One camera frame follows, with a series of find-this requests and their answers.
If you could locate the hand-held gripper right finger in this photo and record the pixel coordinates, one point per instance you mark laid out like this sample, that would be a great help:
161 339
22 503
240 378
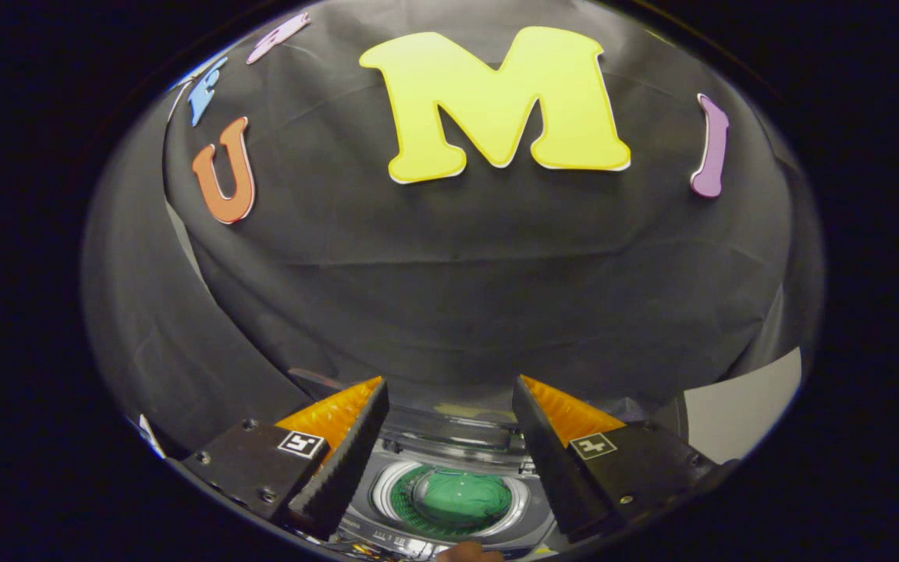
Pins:
551 460

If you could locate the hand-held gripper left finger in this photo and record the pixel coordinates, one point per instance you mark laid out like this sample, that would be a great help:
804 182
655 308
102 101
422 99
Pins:
340 468

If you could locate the dark grey washing machine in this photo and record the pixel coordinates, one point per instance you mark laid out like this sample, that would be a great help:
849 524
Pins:
387 535

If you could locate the green polo shirt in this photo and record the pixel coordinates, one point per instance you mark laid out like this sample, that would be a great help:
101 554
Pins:
461 499

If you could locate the grey cabinet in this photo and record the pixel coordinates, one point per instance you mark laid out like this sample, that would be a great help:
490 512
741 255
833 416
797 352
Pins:
738 414

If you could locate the black backdrop cloth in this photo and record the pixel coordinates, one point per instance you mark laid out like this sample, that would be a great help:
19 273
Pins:
457 265

